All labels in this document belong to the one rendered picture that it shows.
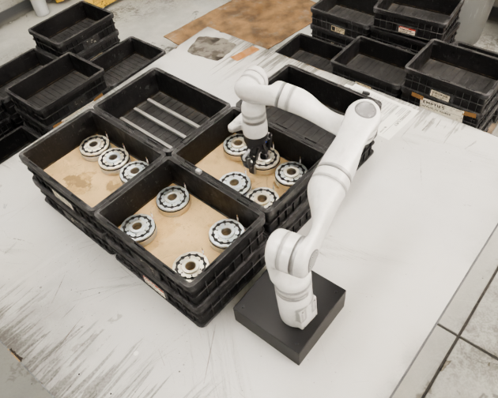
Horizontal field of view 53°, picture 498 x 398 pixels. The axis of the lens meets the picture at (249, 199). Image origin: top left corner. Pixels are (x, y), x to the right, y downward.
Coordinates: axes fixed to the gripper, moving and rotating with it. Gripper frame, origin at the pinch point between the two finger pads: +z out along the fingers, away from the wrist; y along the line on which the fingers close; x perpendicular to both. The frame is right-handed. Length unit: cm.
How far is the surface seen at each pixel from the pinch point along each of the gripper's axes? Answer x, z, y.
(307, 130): -3.1, 2.6, 24.3
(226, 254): -16.9, -7.7, -37.0
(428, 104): -19, 41, 107
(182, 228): 5.1, 2.3, -32.0
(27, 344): 23, 15, -81
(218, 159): 14.0, 2.4, -3.4
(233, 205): -6.5, -4.5, -20.9
